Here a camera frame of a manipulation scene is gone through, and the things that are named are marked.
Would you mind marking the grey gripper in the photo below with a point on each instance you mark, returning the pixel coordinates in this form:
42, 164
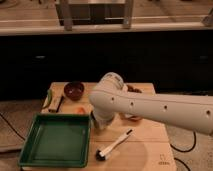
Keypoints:
102, 120

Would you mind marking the small orange cup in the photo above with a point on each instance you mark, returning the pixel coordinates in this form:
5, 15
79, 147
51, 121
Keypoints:
80, 110

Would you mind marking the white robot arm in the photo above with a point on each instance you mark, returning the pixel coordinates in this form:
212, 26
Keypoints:
189, 112

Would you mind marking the green plastic tray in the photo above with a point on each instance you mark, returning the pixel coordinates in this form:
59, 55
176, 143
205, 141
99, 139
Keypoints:
57, 140

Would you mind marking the dark brown bowl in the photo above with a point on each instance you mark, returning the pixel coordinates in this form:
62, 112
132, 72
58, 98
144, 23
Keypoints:
74, 90

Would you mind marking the red bowl with contents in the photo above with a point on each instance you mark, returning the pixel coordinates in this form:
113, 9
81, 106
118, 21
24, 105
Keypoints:
130, 88

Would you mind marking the green vegetable toy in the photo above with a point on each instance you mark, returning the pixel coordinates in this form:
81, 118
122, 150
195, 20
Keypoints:
49, 99

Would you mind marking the white handled black brush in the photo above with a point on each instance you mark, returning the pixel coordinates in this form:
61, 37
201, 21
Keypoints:
103, 154

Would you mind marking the metal frame stand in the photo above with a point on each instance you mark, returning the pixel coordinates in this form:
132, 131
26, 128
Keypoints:
94, 12

